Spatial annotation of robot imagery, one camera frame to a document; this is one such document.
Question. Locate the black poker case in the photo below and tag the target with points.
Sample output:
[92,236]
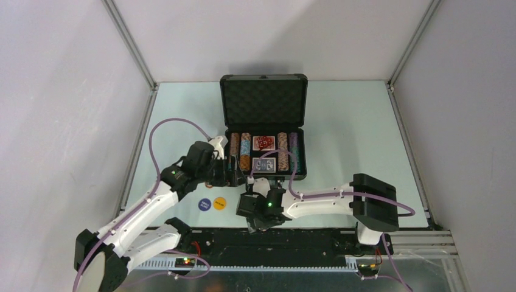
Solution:
[265,105]

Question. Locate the pink brown chip stack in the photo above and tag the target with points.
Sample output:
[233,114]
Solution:
[283,161]

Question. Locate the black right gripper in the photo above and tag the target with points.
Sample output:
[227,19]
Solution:
[259,224]

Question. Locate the blue small blind button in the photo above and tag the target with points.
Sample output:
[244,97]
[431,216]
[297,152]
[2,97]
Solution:
[204,204]

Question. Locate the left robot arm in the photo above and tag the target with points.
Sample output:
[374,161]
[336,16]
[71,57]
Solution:
[103,259]

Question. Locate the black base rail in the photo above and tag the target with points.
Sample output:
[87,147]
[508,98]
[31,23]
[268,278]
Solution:
[279,248]

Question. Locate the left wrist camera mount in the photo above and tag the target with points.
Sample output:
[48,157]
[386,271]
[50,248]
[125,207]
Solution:
[219,144]

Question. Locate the blue orange chip stack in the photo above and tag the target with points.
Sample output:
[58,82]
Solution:
[245,152]

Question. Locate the blue playing card deck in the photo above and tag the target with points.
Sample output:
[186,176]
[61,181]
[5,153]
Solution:
[264,165]

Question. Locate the yellow big blind button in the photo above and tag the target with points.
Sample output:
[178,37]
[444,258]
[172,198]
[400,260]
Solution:
[219,203]

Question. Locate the red dice set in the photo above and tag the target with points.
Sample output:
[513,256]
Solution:
[264,143]

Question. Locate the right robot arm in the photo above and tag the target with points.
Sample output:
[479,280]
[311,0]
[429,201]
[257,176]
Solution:
[370,201]

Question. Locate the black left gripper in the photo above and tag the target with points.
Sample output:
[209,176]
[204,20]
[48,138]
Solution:
[223,180]

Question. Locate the purple green chip stack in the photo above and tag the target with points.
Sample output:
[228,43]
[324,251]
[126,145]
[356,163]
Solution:
[293,143]

